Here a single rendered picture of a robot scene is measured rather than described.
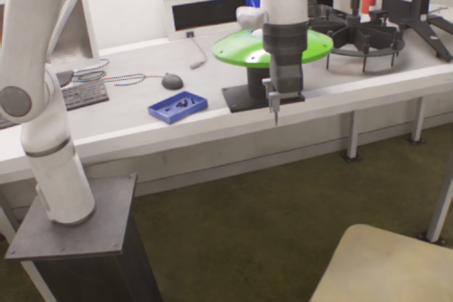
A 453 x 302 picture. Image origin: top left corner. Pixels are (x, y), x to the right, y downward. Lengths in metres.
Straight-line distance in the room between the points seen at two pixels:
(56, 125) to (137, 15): 1.16
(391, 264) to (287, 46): 0.59
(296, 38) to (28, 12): 0.40
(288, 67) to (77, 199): 0.47
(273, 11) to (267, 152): 1.70
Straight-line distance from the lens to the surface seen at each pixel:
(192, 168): 2.13
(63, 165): 0.69
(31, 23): 0.58
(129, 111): 1.01
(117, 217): 0.75
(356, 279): 0.89
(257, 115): 0.93
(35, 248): 0.76
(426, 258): 0.98
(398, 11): 1.57
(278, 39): 0.57
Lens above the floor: 1.32
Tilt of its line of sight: 30 degrees down
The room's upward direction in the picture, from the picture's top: 6 degrees counter-clockwise
